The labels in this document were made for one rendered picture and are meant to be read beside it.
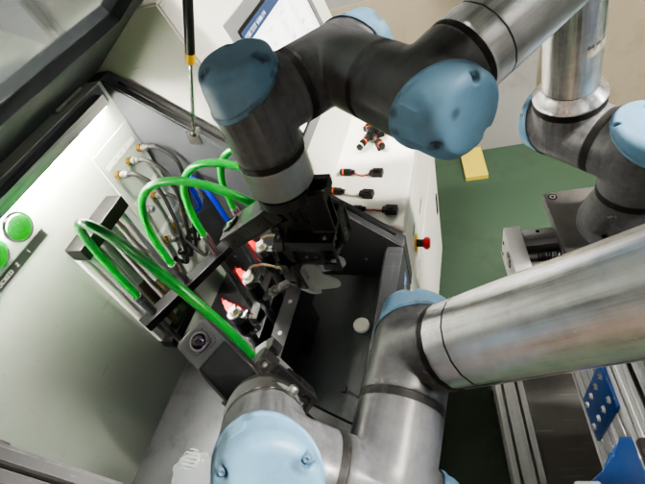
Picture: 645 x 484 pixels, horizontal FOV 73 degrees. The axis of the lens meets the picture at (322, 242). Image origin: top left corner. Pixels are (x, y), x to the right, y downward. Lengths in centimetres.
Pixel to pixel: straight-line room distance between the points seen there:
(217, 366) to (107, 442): 60
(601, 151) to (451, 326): 56
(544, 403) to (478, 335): 135
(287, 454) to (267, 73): 30
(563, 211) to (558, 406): 84
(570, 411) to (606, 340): 138
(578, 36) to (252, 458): 69
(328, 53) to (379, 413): 32
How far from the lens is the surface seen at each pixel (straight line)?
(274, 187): 46
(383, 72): 38
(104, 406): 104
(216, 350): 50
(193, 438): 112
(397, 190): 115
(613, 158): 85
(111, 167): 100
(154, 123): 102
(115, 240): 61
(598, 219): 93
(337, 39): 44
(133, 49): 99
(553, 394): 170
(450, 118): 35
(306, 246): 52
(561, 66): 81
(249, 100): 41
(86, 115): 94
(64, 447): 100
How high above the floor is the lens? 175
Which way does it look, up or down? 45 degrees down
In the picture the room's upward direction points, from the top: 21 degrees counter-clockwise
